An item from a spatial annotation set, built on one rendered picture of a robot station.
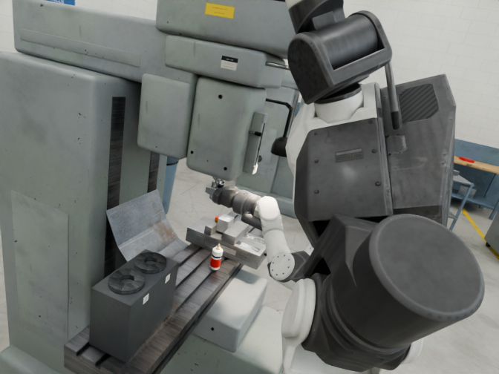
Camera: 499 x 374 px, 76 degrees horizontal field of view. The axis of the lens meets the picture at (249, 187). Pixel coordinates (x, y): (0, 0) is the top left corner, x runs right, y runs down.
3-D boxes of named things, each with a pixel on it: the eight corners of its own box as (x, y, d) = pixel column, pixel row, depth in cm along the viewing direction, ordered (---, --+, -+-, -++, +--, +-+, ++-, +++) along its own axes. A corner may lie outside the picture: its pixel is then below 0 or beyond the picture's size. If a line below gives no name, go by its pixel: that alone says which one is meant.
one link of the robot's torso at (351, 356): (430, 366, 38) (417, 274, 45) (318, 340, 39) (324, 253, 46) (383, 381, 48) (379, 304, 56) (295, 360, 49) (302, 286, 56)
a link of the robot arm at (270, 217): (274, 194, 107) (284, 222, 97) (275, 212, 113) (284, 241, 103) (255, 197, 107) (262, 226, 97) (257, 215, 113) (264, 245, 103)
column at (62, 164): (148, 348, 193) (179, 82, 140) (84, 419, 151) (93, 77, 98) (84, 315, 207) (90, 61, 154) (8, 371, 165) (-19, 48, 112)
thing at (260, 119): (256, 172, 114) (269, 113, 107) (252, 174, 111) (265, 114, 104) (246, 169, 115) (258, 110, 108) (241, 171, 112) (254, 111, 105)
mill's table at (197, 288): (274, 226, 191) (277, 214, 189) (133, 409, 80) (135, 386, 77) (239, 214, 198) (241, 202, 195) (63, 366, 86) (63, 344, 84)
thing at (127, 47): (220, 96, 122) (229, 39, 115) (189, 96, 101) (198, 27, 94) (62, 57, 144) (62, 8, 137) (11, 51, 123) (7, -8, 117)
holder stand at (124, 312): (172, 311, 102) (180, 257, 95) (125, 363, 82) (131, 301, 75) (140, 297, 105) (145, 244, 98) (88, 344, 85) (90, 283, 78)
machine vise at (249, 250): (268, 254, 145) (273, 233, 142) (256, 270, 132) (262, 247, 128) (202, 228, 156) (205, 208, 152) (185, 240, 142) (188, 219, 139)
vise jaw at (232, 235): (247, 231, 146) (249, 224, 145) (234, 245, 133) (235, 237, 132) (235, 227, 148) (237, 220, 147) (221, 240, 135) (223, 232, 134)
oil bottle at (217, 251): (220, 266, 129) (226, 243, 126) (216, 271, 126) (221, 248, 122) (212, 263, 131) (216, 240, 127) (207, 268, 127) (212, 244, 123)
